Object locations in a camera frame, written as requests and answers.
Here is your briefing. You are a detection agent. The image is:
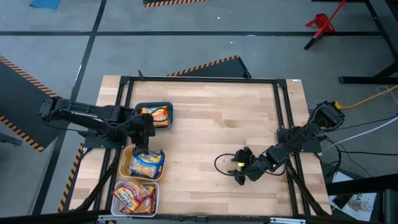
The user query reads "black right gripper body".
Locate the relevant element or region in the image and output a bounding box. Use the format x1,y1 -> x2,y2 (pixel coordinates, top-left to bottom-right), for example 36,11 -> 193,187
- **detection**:
245,152 -> 276,182

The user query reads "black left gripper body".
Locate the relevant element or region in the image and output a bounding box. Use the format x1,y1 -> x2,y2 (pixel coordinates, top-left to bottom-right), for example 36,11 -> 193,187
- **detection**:
129,113 -> 156,147

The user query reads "blue Maruchan noodle packet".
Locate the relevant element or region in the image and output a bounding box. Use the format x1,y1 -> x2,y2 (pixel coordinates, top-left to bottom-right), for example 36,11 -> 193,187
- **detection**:
128,157 -> 163,180
132,148 -> 165,169

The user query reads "orange Maruchan noodle packet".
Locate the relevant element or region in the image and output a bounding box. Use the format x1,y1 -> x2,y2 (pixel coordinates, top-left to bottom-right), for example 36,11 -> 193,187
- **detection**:
140,105 -> 171,128

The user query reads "red Maruchan noodle packet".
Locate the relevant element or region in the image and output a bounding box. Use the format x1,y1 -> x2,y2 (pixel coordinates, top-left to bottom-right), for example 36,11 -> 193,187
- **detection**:
136,185 -> 157,215
111,179 -> 149,213

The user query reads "yellow plastic bin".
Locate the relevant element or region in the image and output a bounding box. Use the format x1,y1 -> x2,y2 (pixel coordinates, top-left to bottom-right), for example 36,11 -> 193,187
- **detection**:
119,144 -> 166,182

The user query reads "teal plastic bin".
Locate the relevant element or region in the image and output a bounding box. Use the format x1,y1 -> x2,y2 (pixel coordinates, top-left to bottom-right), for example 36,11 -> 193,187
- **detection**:
134,101 -> 174,130

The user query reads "black rig crossbar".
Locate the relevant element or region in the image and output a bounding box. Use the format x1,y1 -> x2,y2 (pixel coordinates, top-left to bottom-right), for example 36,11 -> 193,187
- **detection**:
0,210 -> 398,224

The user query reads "white plastic bin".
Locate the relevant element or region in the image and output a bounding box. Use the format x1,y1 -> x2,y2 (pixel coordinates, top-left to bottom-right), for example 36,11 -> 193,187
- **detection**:
111,181 -> 160,218

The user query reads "hazard-striped floor strip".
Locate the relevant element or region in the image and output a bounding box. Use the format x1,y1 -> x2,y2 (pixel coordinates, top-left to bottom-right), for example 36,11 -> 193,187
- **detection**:
58,142 -> 85,213

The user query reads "triangular hazard-striped black platform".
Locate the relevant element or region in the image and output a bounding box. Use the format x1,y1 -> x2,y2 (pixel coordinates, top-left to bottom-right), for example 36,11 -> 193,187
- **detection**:
167,55 -> 252,78

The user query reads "white printed paper sheet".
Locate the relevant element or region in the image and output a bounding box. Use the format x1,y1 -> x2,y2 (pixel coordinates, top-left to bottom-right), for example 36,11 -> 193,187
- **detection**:
328,170 -> 377,222

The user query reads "large hazard-striped black platform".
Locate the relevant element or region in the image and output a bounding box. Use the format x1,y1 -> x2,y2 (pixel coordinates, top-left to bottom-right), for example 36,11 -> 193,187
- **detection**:
0,54 -> 80,152

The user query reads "small hazard-striped black platform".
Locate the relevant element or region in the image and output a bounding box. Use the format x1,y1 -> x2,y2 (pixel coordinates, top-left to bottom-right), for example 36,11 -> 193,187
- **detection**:
142,0 -> 212,8

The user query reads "black equipment stand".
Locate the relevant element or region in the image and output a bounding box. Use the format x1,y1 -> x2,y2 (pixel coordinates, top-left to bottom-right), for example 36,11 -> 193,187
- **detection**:
325,173 -> 398,224

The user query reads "red floor stand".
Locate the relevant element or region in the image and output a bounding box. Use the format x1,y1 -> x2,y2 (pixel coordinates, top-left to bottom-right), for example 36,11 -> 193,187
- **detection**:
304,0 -> 348,50

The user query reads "black metal desk leg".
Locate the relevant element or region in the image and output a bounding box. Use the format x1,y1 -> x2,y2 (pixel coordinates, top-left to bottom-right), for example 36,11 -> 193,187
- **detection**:
338,0 -> 398,85

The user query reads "blue floor mat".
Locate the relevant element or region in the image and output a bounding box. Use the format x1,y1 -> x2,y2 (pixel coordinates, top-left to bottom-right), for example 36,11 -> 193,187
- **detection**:
29,0 -> 62,9

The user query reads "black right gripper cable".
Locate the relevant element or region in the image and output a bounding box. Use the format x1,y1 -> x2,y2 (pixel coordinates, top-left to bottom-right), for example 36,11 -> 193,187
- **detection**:
213,152 -> 287,177

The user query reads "black metal table frame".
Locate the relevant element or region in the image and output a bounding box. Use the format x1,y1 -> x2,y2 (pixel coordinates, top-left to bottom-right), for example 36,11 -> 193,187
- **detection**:
70,70 -> 332,218

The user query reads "black floor cable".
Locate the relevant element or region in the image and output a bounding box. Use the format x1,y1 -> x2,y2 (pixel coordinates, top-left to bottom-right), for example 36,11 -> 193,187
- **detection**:
320,133 -> 398,180

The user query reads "white floor cable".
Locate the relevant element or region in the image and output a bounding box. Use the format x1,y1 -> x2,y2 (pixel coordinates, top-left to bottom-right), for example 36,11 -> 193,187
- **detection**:
323,116 -> 398,150

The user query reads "yellow floor cable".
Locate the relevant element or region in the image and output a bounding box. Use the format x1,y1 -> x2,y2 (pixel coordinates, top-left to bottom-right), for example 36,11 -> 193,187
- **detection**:
334,84 -> 398,110

